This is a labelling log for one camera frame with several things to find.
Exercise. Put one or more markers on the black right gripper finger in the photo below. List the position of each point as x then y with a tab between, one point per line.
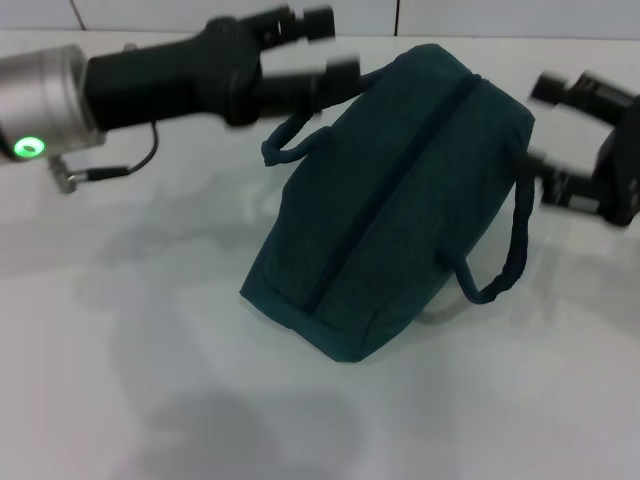
585	92
565	185

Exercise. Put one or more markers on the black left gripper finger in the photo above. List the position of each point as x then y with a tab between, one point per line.
320	82
300	25

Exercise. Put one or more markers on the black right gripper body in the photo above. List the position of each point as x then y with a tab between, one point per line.
622	165

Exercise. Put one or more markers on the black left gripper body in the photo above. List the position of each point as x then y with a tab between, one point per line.
170	80

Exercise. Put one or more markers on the dark teal insulated lunch bag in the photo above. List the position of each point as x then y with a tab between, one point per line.
400	200

